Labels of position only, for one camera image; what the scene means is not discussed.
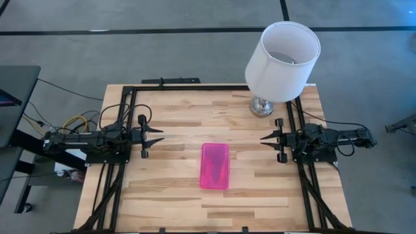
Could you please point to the dark tablet screen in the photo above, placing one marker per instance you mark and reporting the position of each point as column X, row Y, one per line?
column 8, row 99

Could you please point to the dark grey desk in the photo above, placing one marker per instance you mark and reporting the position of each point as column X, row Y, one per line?
column 19, row 81

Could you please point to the white shade table lamp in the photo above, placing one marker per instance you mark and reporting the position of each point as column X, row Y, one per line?
column 279, row 78

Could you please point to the black bracket bar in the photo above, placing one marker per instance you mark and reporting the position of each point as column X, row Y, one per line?
column 175, row 80

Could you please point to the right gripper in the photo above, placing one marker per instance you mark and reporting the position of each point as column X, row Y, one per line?
column 285, row 141

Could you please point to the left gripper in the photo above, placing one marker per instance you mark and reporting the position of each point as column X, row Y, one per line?
column 139, row 135

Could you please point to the black metal table frame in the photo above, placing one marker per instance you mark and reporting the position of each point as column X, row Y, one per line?
column 195, row 87

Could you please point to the black desk base frame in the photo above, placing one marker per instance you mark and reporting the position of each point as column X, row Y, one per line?
column 32, row 144

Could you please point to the black caster wheel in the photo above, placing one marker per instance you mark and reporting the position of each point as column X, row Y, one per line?
column 27, row 207

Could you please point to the dark stand leg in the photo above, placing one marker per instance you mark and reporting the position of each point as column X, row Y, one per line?
column 401, row 125

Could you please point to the pink lid clear pencil box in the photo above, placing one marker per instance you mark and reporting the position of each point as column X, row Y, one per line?
column 214, row 165

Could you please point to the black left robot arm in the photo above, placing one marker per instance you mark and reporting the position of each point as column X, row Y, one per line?
column 87, row 141

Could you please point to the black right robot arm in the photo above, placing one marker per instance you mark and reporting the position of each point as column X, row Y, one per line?
column 328, row 141

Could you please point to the white labelled box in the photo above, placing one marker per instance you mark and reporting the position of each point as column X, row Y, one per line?
column 70, row 167

